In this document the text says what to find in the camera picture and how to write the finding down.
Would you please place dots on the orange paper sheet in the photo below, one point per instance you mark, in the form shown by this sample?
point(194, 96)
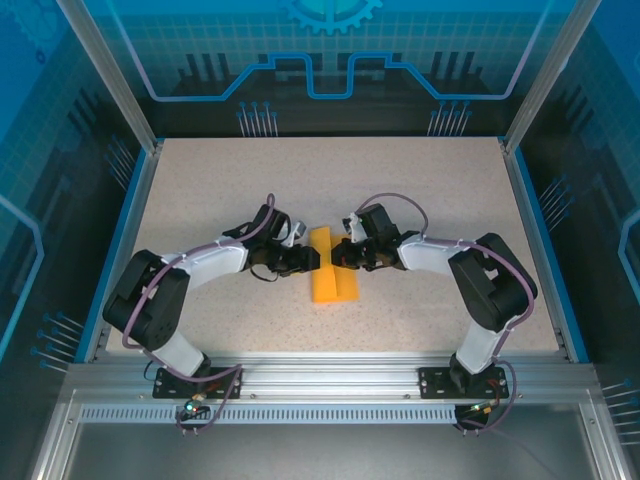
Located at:
point(325, 280)

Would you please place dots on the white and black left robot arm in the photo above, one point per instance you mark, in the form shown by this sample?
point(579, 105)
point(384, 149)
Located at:
point(160, 325)

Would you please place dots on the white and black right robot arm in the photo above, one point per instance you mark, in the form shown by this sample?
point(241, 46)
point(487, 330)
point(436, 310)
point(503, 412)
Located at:
point(500, 295)

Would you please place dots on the grey metal bottom sheet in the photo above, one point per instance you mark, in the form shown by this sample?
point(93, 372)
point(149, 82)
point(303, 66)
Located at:
point(325, 455)

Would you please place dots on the aluminium cross beam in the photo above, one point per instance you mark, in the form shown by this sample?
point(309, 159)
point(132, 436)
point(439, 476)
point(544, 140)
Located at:
point(325, 375)

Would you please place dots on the blue printed gear panel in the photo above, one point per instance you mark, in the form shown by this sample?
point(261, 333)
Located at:
point(320, 30)

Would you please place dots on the aluminium table side rail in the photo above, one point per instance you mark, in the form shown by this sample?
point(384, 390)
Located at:
point(528, 225)
point(149, 175)

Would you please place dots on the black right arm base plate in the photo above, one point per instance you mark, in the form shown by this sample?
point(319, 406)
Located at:
point(432, 385)

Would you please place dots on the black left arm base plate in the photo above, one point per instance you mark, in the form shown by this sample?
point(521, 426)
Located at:
point(165, 390)

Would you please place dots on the aluminium frame post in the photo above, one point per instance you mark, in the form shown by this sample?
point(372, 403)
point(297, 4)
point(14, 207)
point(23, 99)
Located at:
point(115, 85)
point(545, 85)

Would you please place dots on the aluminium lower frame rail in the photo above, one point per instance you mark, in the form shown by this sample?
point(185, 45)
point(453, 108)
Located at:
point(59, 440)
point(604, 440)

